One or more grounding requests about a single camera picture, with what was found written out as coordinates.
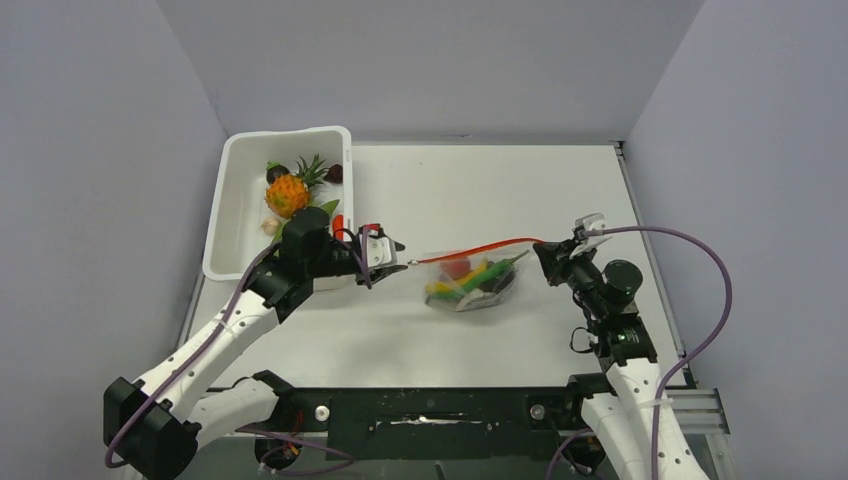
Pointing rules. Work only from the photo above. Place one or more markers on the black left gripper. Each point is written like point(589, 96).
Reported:
point(372, 274)

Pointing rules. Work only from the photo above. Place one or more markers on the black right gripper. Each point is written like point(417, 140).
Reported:
point(555, 259)

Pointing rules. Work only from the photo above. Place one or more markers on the yellow toy banana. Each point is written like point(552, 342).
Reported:
point(445, 285)

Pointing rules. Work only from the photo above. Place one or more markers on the orange toy peach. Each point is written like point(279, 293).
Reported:
point(455, 269)

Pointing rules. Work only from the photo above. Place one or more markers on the clear zip top bag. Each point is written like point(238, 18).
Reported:
point(491, 252)

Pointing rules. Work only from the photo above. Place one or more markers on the purple toy grape bunch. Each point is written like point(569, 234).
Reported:
point(496, 285)

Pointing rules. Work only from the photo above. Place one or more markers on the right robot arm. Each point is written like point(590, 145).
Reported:
point(625, 405)

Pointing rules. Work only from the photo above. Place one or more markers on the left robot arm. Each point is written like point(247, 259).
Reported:
point(157, 423)

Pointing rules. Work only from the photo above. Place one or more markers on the red toy chili pepper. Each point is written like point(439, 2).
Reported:
point(338, 227)

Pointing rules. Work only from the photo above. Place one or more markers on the green toy vegetable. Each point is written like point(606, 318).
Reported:
point(329, 207)

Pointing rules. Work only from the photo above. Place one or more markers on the orange toy pineapple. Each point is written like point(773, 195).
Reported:
point(294, 191)

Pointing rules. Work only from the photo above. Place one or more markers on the small pale toy garlic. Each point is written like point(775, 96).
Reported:
point(271, 225)

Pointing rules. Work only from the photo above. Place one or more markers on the dark toy mangosteen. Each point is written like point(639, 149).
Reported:
point(275, 170)

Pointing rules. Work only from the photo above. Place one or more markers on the white plastic bin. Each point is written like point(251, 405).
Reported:
point(234, 235)

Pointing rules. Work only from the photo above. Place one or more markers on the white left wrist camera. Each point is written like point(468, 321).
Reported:
point(370, 243)

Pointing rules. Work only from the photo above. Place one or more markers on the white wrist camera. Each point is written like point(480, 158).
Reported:
point(589, 233)
point(370, 243)

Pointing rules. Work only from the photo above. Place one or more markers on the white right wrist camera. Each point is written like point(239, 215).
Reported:
point(589, 233)

